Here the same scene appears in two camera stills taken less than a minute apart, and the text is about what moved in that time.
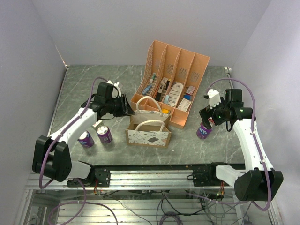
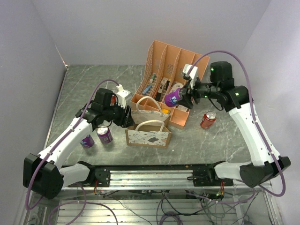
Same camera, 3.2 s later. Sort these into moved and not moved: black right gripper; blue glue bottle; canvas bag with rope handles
Moved: black right gripper
Not moved: blue glue bottle; canvas bag with rope handles
